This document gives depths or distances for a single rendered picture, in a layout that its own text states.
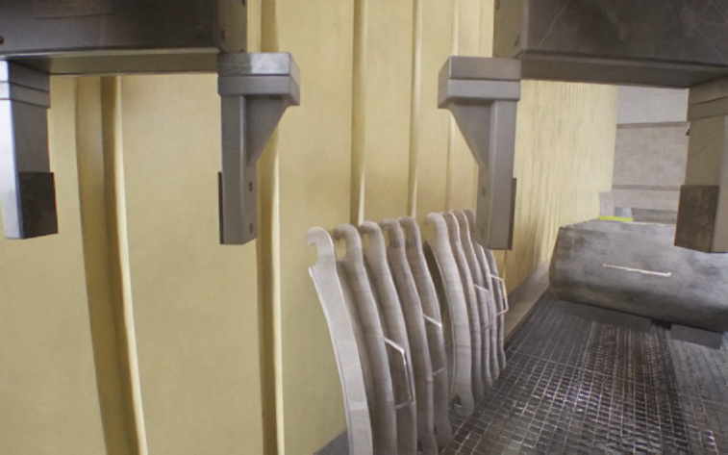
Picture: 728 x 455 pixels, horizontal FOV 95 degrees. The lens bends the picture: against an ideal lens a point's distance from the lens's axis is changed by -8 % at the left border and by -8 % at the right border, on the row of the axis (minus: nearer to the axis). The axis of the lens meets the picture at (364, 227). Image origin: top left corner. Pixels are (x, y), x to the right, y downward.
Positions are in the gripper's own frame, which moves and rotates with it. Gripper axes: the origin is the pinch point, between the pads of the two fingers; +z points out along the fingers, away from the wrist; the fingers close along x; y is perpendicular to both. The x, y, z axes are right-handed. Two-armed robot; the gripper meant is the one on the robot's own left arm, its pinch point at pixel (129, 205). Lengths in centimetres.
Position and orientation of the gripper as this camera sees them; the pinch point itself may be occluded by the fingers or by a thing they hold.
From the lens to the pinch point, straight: 25.1
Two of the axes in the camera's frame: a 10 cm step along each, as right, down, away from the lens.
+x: -10.0, -0.2, 0.0
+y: 0.1, -1.3, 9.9
